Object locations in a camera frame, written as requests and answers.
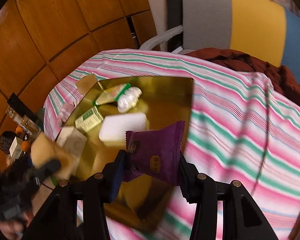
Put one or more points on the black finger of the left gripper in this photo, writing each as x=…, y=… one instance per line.
x=48, y=169

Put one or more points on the green yellow snack packet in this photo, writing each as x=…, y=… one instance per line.
x=112, y=94

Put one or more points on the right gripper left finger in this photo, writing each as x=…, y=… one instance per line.
x=56, y=219

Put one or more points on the grey yellow blue chair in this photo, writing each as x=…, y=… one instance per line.
x=260, y=28

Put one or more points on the black rolled mat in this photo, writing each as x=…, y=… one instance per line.
x=174, y=19

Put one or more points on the pink striped sock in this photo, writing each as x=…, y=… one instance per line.
x=65, y=112

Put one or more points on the gold metal tray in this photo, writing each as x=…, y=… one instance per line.
x=143, y=196

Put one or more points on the white eraser block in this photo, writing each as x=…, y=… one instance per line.
x=114, y=127

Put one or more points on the green tea packet box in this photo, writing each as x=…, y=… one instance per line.
x=89, y=120

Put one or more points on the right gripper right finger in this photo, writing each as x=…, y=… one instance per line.
x=242, y=217

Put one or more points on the tan hexagon coaster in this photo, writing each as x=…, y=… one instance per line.
x=86, y=83

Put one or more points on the cream cardboard box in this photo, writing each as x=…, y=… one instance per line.
x=72, y=140

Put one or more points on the striped pink green tablecloth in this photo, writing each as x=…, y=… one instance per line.
x=240, y=127

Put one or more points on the wooden wardrobe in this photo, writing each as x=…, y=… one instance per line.
x=42, y=41

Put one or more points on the dark red jacket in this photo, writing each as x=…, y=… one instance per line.
x=281, y=77

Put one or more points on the purple snack packet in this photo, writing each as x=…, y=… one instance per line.
x=155, y=153

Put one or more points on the white bubble wrap bundle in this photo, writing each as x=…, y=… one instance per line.
x=128, y=99

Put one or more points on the yellow sponge block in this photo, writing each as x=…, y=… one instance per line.
x=43, y=150

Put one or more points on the person left hand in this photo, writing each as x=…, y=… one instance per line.
x=13, y=229

